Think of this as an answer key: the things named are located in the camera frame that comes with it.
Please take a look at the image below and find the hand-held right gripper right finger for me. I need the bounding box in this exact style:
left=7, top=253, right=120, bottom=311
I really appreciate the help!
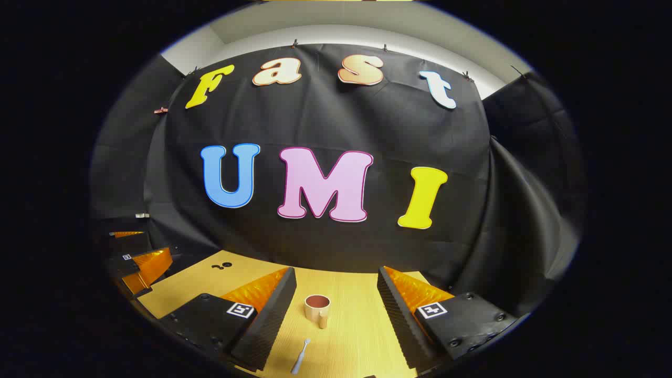
left=377, top=266, right=520, bottom=373

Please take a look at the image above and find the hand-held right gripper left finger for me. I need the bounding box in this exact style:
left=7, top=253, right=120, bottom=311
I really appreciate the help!
left=157, top=267, right=298, bottom=373

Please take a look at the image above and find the beige cup with handle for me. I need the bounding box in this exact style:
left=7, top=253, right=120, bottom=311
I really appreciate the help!
left=304, top=294, right=332, bottom=330

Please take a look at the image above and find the grey toothbrush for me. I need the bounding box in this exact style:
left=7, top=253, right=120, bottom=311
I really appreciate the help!
left=290, top=338, right=311, bottom=375

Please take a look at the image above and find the wooden desktop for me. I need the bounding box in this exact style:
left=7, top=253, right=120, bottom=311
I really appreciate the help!
left=138, top=250, right=447, bottom=378

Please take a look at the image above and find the black backdrop cloth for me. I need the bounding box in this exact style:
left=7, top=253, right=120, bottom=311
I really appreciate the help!
left=89, top=43, right=586, bottom=318

